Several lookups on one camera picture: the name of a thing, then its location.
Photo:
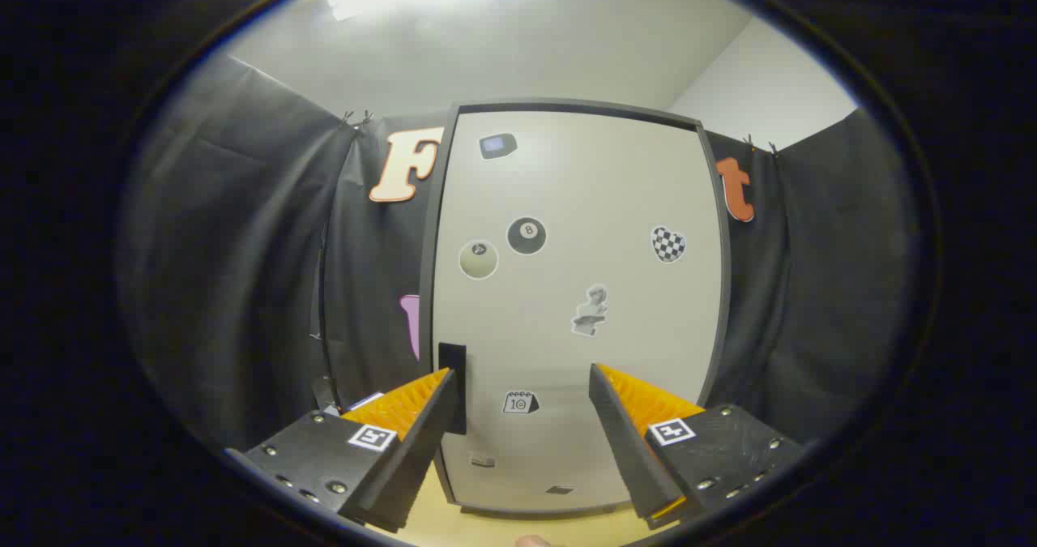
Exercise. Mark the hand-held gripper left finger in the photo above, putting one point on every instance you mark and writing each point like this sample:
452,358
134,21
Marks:
413,458

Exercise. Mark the black backdrop cloth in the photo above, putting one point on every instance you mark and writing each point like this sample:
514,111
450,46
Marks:
243,247

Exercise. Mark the dark grey cabinet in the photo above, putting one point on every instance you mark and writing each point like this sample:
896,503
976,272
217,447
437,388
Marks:
428,288

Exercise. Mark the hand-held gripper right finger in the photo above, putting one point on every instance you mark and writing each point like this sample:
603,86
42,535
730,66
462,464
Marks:
628,450

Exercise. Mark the white cabinet door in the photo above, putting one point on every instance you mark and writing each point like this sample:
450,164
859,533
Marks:
583,190

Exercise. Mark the grey cover book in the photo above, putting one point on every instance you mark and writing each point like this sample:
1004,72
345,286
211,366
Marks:
364,401

